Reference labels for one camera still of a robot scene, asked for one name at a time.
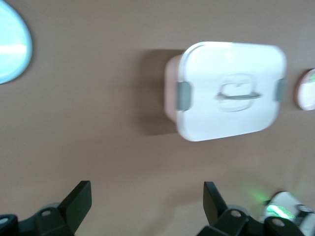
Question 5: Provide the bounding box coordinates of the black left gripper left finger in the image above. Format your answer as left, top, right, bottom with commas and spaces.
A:
0, 181, 93, 236

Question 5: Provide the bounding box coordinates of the light blue round plate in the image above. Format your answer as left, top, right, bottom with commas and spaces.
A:
0, 0, 33, 85

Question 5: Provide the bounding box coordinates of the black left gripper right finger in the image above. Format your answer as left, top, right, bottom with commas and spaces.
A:
198, 181, 302, 236

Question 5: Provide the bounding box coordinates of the white lidded storage box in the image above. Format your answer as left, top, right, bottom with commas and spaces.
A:
163, 41, 288, 143

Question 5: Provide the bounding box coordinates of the pink round plate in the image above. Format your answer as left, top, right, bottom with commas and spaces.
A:
294, 68, 315, 111

